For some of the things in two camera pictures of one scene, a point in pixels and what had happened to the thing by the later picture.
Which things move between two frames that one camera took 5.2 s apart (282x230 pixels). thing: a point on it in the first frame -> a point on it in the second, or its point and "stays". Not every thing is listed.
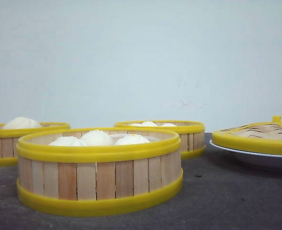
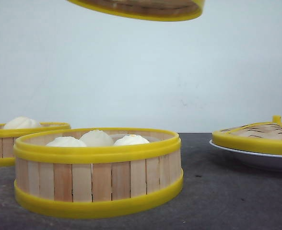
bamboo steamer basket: x=85 y=171 stays
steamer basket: x=192 y=134 -> x=162 y=10
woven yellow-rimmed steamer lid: x=275 y=137 stays
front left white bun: x=68 y=141 stays
